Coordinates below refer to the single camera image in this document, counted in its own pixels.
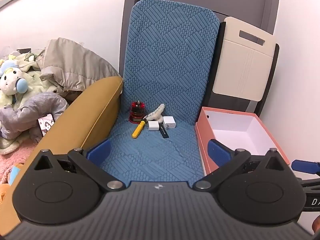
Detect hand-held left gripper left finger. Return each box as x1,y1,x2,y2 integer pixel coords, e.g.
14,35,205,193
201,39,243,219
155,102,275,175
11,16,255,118
32,139,127,191

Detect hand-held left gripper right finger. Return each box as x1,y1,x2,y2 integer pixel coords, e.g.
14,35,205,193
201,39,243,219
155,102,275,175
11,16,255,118
192,139,292,192

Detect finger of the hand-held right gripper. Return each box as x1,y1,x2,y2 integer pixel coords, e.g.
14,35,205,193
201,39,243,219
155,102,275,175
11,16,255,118
291,159,320,180

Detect pink cardboard box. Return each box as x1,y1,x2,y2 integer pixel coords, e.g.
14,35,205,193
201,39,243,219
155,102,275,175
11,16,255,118
194,106,291,176

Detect yellow and black screwdriver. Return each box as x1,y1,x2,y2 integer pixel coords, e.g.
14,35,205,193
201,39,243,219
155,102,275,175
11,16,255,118
132,116,148,139

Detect red black round device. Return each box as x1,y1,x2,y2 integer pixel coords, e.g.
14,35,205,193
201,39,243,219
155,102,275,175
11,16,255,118
129,100,146,124

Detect small black stick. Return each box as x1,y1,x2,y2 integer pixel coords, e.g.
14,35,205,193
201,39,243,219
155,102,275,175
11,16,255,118
158,123,170,139

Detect white fluffy toy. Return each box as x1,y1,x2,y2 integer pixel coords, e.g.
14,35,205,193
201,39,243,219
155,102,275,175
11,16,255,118
145,103,166,121

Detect mustard sofa cushion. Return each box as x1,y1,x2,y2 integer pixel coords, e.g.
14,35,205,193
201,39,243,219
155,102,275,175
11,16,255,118
0,76,123,230

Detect smartphone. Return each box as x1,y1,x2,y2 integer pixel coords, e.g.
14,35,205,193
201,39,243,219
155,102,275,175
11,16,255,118
37,112,55,137

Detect grey puffy cloth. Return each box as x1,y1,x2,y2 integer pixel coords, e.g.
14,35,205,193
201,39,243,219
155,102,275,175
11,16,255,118
0,92,69,140

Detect pink fluffy blanket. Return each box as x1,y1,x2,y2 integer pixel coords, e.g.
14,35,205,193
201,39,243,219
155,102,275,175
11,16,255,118
0,140,38,183

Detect beige puffy jacket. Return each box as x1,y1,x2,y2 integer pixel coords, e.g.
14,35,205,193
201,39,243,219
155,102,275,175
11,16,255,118
37,38,120,98

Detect pale green blanket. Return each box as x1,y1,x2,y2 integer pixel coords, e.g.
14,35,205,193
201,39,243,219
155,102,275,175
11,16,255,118
0,52,63,110

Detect blue quilted mat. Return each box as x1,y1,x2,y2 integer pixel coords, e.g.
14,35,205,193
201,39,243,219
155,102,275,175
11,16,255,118
99,0,221,182

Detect white plush toy blue headphones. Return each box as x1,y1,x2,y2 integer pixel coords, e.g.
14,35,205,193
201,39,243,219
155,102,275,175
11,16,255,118
0,60,27,95

